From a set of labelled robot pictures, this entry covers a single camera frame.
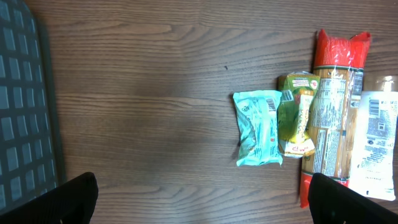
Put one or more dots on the white tube gold cap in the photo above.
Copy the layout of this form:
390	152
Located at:
374	139

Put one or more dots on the green snack packet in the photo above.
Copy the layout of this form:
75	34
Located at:
298	91

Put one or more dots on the grey plastic shopping basket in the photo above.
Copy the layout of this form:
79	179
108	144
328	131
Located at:
32	162

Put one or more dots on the mint green wipes packet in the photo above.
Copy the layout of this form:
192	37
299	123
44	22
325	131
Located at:
256	113

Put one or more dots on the orange spaghetti packet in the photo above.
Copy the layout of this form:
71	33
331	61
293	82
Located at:
340	64

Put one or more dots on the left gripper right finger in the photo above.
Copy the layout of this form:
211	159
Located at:
331	202

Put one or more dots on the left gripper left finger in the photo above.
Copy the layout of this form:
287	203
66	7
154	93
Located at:
72	202

